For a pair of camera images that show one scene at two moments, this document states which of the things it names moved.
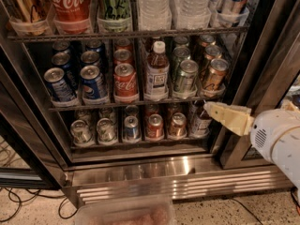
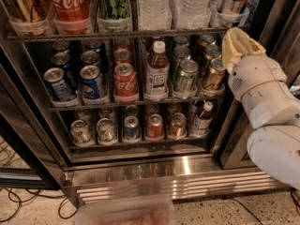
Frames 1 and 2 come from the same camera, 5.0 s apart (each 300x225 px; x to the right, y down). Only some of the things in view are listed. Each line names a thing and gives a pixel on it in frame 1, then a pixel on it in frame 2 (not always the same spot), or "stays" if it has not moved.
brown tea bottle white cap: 157,74 stays
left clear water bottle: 154,7 stays
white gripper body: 268,129 -> 257,76
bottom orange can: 178,125 stays
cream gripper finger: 289,105 -> 237,44
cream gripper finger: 238,120 -> 234,44
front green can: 187,79 stays
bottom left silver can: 81,131 stays
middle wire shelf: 128,104 stays
